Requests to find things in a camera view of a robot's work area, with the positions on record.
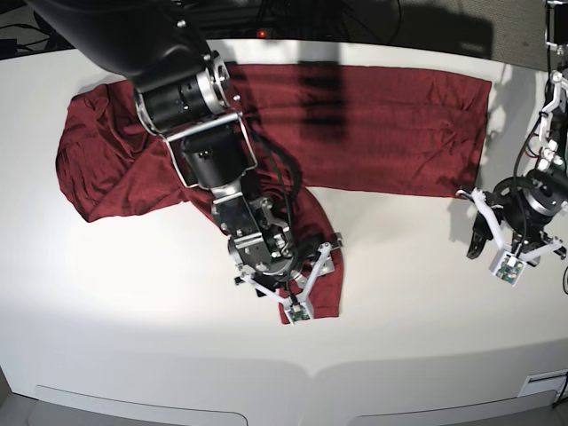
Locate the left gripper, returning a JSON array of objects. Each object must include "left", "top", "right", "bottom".
[{"left": 456, "top": 175, "right": 567, "bottom": 267}]

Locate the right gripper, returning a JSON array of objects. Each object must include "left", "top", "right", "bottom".
[{"left": 233, "top": 233, "right": 343, "bottom": 324}]

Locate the dark red long-sleeve shirt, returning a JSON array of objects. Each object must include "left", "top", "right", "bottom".
[{"left": 56, "top": 64, "right": 493, "bottom": 325}]

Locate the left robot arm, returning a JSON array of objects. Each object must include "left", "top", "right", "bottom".
[{"left": 456, "top": 1, "right": 567, "bottom": 286}]

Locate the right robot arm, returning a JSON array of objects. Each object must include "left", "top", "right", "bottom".
[{"left": 32, "top": 1, "right": 341, "bottom": 324}]

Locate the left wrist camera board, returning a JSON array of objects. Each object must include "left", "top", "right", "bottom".
[{"left": 489, "top": 249, "right": 527, "bottom": 286}]

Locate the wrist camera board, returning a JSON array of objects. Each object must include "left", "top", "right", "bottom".
[
  {"left": 489, "top": 249, "right": 527, "bottom": 286},
  {"left": 284, "top": 301, "right": 314, "bottom": 326}
]

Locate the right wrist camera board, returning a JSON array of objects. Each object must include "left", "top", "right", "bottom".
[{"left": 284, "top": 301, "right": 314, "bottom": 326}]

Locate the black power strip red switch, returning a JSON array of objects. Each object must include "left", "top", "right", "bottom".
[{"left": 166, "top": 26, "right": 276, "bottom": 42}]

